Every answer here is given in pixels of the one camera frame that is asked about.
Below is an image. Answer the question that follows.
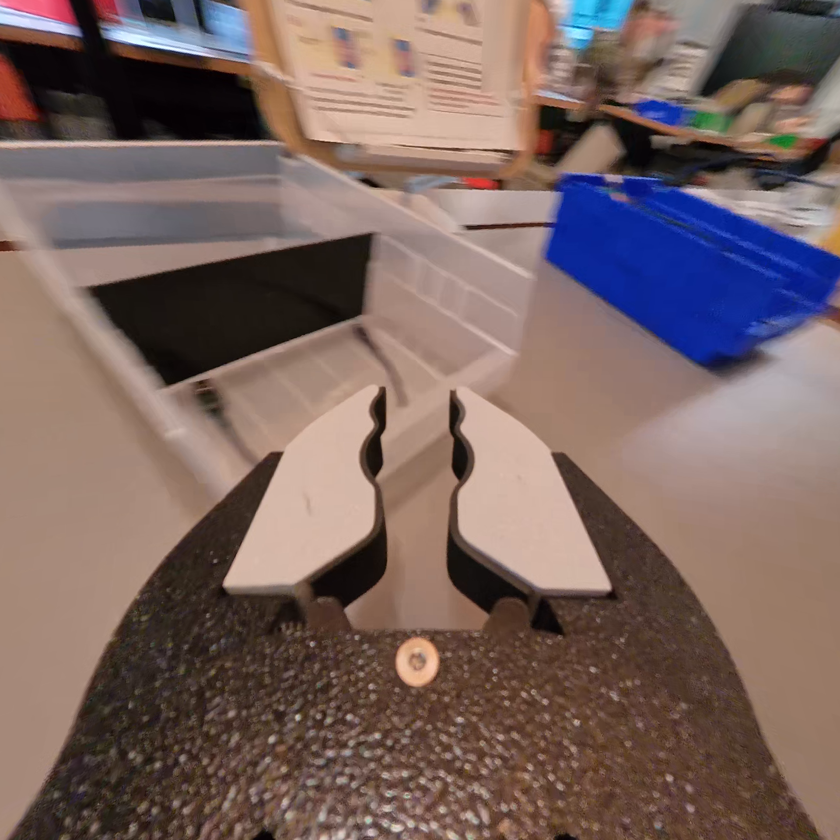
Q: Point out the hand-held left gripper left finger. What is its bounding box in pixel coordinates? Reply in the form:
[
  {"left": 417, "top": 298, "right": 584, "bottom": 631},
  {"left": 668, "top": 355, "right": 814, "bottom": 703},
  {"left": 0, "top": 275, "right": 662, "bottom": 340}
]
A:
[{"left": 222, "top": 385, "right": 389, "bottom": 618}]

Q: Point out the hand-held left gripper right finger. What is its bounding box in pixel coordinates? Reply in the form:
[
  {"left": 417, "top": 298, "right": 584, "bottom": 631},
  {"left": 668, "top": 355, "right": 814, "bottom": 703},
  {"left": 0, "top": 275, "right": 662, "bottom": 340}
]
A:
[{"left": 448, "top": 386, "right": 613, "bottom": 621}]

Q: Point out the black panel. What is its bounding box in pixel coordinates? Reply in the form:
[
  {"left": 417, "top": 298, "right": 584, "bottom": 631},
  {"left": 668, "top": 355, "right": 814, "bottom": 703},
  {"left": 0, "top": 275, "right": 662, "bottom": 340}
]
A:
[{"left": 91, "top": 233, "right": 376, "bottom": 388}]

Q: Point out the clear plastic bin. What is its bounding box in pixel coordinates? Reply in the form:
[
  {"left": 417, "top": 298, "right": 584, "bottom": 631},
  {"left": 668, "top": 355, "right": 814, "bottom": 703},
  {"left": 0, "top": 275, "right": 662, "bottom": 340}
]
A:
[{"left": 0, "top": 140, "right": 536, "bottom": 503}]

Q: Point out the grey desk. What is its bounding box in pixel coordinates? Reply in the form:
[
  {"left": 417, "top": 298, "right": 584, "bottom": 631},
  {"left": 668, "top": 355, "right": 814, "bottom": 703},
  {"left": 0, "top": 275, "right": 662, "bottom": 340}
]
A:
[{"left": 0, "top": 190, "right": 840, "bottom": 840}]

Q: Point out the blue plastic bin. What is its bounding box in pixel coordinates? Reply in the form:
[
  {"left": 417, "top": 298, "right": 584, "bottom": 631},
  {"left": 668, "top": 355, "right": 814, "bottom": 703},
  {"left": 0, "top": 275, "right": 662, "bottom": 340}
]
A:
[{"left": 543, "top": 172, "right": 840, "bottom": 367}]

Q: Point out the cluttered background table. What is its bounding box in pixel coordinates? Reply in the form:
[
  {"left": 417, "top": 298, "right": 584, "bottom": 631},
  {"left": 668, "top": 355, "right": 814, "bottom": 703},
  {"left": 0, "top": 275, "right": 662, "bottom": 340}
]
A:
[{"left": 538, "top": 79, "right": 840, "bottom": 178}]

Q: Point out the wooden clipboard with printed paper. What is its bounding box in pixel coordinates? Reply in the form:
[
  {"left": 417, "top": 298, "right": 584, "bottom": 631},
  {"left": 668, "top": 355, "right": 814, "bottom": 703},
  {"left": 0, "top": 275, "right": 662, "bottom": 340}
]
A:
[{"left": 244, "top": 0, "right": 544, "bottom": 179}]

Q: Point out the wooden storage shelf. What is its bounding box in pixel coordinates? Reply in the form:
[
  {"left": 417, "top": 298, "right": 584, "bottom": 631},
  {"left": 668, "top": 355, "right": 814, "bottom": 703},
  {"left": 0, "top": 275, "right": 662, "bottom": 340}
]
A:
[{"left": 0, "top": 0, "right": 263, "bottom": 142}]

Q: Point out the red black braided cable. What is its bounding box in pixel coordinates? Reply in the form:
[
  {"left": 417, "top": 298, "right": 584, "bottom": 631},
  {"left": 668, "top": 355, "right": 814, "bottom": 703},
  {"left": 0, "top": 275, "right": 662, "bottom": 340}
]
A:
[{"left": 192, "top": 377, "right": 260, "bottom": 463}]

